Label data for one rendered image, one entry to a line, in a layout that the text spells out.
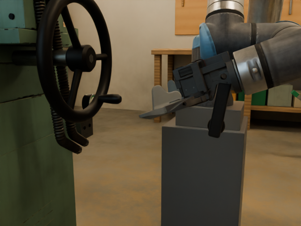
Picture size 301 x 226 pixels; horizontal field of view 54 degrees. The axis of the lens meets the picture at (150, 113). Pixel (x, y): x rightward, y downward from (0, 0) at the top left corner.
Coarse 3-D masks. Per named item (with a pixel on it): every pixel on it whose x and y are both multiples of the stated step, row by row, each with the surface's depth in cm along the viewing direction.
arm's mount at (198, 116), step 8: (240, 104) 116; (176, 112) 112; (184, 112) 110; (192, 112) 109; (200, 112) 108; (208, 112) 107; (232, 112) 104; (240, 112) 103; (176, 120) 112; (184, 120) 111; (192, 120) 110; (200, 120) 109; (208, 120) 108; (224, 120) 106; (232, 120) 105; (240, 120) 104; (232, 128) 105; (240, 128) 107
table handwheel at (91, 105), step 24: (72, 0) 59; (48, 24) 53; (72, 24) 60; (96, 24) 72; (48, 48) 53; (72, 48) 64; (48, 72) 53; (48, 96) 55; (72, 96) 63; (96, 96) 74; (72, 120) 62
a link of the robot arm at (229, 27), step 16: (208, 0) 70; (224, 0) 66; (240, 0) 67; (208, 16) 68; (224, 16) 65; (240, 16) 66; (208, 32) 65; (224, 32) 64; (240, 32) 64; (208, 48) 65; (224, 48) 65; (240, 48) 64
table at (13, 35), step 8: (0, 32) 59; (8, 32) 59; (16, 32) 58; (24, 32) 60; (32, 32) 62; (64, 32) 89; (0, 40) 60; (8, 40) 59; (16, 40) 59; (24, 40) 60; (32, 40) 62; (64, 40) 73
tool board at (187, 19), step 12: (180, 0) 376; (192, 0) 371; (204, 0) 366; (288, 0) 335; (300, 0) 331; (180, 12) 379; (192, 12) 374; (204, 12) 369; (288, 12) 337; (300, 12) 333; (180, 24) 382; (192, 24) 377; (300, 24) 335
